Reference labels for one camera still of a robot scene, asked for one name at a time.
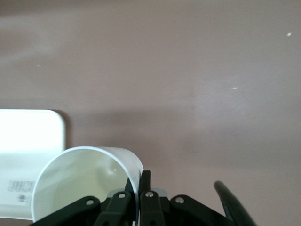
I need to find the cream tray with bear print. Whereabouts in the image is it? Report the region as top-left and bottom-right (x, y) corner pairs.
(0, 109), (66, 221)

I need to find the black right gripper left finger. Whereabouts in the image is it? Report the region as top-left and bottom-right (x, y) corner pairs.
(29, 176), (139, 226)

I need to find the white plastic cup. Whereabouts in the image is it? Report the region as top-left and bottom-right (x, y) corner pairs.
(30, 145), (144, 223)

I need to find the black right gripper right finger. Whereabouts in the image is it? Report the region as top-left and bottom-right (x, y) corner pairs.
(138, 169), (236, 226)

